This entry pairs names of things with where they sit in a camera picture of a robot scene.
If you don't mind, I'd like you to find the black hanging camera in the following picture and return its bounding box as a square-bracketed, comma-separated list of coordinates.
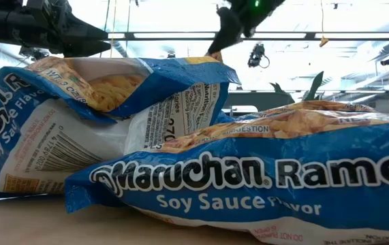
[247, 43, 270, 69]

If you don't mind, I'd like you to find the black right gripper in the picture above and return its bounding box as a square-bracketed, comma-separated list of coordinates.
[207, 0, 285, 55]

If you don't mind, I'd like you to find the green succulent plant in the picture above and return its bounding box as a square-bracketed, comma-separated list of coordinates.
[270, 70, 325, 103]

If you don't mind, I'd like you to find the blue Maruchan ramen packet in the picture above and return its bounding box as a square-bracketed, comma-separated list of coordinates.
[64, 109, 389, 245]
[25, 56, 242, 154]
[0, 66, 137, 201]
[245, 100, 379, 120]

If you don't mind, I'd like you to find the yellow hanging tag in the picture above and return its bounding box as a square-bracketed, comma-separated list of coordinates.
[319, 0, 330, 48]

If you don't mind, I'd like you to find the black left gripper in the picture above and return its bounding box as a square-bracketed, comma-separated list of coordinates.
[25, 0, 112, 58]

